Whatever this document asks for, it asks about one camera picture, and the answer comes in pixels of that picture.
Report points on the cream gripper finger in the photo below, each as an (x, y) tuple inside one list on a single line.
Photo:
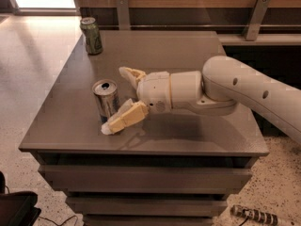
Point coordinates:
[(128, 114), (133, 76)]

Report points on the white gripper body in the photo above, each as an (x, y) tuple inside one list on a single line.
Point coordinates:
[(154, 90)]

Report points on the silver blue redbull can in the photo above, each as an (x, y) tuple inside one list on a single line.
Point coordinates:
[(107, 98)]

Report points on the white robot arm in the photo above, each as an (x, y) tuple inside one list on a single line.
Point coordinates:
[(221, 84)]

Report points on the green soda can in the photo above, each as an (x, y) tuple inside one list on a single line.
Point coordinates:
[(92, 35)]

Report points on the grey drawer cabinet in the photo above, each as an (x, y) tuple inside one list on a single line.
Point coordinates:
[(169, 170)]

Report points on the dark object bottom left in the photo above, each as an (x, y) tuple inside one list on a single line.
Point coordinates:
[(18, 208)]

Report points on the striped cylinder on floor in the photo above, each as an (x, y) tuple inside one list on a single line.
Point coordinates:
[(255, 215)]

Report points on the right metal wall bracket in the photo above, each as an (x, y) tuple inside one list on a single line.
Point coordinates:
[(252, 29)]

